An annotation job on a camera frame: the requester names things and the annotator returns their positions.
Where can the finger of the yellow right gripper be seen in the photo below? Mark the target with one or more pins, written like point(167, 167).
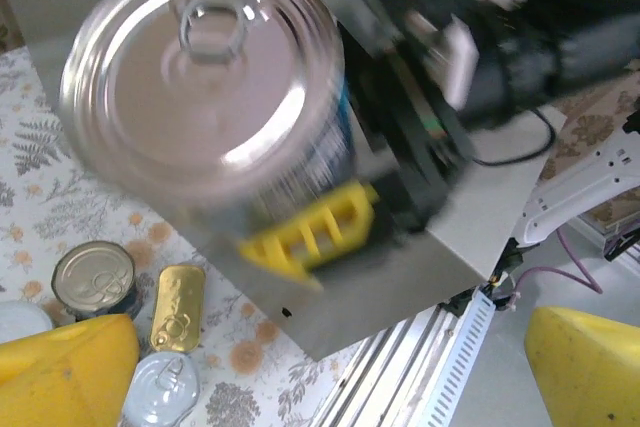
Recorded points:
point(350, 242)

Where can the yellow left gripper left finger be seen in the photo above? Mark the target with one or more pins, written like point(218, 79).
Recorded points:
point(60, 377)

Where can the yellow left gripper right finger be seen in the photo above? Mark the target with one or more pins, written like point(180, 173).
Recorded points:
point(590, 372)

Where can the green label pull-tab can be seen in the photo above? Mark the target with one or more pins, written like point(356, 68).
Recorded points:
point(160, 392)

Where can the dark blue can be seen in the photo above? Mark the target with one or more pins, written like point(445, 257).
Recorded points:
point(92, 272)

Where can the gold rectangular meat tin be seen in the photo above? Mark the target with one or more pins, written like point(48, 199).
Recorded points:
point(177, 302)

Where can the large light blue can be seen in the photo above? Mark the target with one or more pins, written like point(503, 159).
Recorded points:
point(200, 97)

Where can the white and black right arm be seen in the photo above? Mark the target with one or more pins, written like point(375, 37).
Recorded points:
point(575, 187)

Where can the grey metal box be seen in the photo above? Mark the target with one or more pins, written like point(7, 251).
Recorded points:
point(450, 247)

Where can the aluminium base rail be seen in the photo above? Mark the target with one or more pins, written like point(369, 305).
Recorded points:
point(380, 372)

